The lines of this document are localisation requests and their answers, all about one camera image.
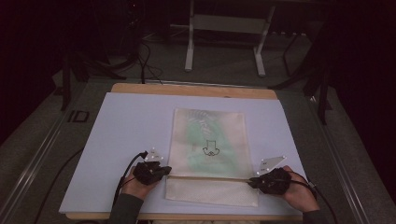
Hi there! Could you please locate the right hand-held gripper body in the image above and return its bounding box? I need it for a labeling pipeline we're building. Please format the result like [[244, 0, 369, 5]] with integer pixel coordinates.
[[255, 155, 293, 196]]

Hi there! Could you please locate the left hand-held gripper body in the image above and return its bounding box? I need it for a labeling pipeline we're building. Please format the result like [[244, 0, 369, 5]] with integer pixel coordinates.
[[133, 147, 169, 187]]

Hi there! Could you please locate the cream mesh laundry bag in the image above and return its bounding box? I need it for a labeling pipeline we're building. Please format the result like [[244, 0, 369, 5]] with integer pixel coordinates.
[[163, 107, 260, 208]]

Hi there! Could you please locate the person's left hand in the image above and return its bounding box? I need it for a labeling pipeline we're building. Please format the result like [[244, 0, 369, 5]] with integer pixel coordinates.
[[120, 167, 161, 201]]

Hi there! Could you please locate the person's right hand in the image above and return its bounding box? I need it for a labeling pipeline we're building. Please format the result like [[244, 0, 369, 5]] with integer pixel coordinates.
[[278, 164, 320, 214]]

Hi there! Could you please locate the green cloth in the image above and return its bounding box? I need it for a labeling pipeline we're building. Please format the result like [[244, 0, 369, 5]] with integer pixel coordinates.
[[184, 111, 242, 175]]

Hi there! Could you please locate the white table cover sheet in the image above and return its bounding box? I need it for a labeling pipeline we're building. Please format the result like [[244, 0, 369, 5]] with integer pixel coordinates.
[[58, 91, 308, 217]]

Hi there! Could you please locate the wooden table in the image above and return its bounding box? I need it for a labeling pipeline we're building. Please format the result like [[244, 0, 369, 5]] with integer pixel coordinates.
[[64, 82, 304, 222]]

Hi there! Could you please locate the black tripod stand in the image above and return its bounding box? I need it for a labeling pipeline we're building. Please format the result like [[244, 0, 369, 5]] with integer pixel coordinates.
[[268, 27, 333, 126]]

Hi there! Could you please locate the white metal stand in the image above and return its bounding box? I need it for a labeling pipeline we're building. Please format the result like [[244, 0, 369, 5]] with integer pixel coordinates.
[[184, 0, 277, 77]]

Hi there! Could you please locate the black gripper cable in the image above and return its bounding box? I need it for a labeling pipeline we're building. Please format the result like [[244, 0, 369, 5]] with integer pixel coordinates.
[[112, 150, 149, 206], [289, 171, 340, 224]]

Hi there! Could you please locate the metal floor rail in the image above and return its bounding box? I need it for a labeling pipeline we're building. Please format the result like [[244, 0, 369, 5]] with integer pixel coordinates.
[[0, 116, 71, 223], [306, 94, 373, 224]]

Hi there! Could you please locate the black floor cable bundle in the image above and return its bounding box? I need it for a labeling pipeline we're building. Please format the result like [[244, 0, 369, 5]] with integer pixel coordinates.
[[124, 18, 164, 86]]

